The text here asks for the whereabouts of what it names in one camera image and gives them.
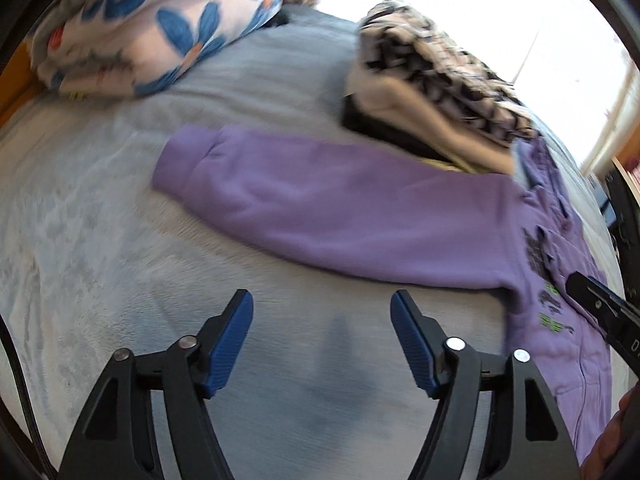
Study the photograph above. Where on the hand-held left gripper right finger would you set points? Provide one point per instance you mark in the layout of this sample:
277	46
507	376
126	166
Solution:
412	340

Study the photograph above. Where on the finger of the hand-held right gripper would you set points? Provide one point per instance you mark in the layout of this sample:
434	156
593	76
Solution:
592	292

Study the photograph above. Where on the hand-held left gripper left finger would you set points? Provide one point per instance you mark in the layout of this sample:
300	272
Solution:
229	340

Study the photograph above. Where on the purple hoodie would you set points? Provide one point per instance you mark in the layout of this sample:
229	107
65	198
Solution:
350	210

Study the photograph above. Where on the grey bedspread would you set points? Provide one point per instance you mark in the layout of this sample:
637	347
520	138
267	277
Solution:
125	260

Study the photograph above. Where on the pale yellow folded garment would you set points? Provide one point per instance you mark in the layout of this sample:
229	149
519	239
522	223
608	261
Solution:
450	162

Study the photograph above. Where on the black folded garment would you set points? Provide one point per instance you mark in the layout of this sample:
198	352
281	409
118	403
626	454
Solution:
370	127

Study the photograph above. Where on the cream folded garment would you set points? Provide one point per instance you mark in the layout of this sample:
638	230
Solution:
400	105

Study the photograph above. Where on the black and white patterned garment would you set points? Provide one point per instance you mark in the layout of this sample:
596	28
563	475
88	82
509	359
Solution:
440	70

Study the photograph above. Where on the floral quilt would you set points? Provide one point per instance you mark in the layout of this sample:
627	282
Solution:
150	25

